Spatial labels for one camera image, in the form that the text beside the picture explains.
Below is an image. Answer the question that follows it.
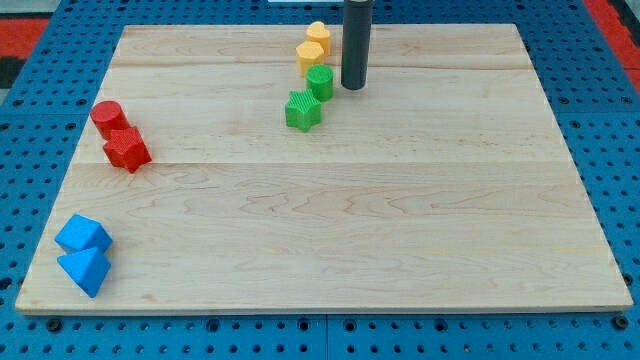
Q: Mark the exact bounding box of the yellow hexagon block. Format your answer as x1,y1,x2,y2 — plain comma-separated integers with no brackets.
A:
295,41,326,77

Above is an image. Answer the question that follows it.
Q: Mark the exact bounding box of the blue triangle block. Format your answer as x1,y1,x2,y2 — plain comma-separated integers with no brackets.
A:
57,247,111,298

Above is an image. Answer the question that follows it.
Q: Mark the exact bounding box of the red star block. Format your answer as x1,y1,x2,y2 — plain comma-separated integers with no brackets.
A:
103,126,152,173

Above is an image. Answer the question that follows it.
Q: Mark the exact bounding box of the light wooden board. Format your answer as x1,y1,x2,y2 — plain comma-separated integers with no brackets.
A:
16,24,633,316

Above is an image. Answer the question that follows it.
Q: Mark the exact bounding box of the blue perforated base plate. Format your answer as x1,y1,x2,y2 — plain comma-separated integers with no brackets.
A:
1,1,639,359

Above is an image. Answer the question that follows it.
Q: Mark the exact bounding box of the green cylinder block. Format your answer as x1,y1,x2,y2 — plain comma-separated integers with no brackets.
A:
305,64,334,102

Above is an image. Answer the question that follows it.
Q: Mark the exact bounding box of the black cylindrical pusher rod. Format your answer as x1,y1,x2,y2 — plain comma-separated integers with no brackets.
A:
341,0,374,90

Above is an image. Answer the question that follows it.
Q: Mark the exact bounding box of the green star block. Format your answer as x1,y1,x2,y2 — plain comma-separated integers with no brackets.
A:
285,89,322,132

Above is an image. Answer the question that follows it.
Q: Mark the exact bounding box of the blue cube block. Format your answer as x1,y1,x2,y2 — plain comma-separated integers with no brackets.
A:
54,214,112,253

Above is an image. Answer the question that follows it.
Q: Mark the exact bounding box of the yellow heart block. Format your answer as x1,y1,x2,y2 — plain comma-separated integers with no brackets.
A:
305,21,331,56

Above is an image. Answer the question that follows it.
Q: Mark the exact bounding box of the red cylinder block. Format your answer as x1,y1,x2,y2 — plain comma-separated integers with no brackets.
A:
90,100,130,140

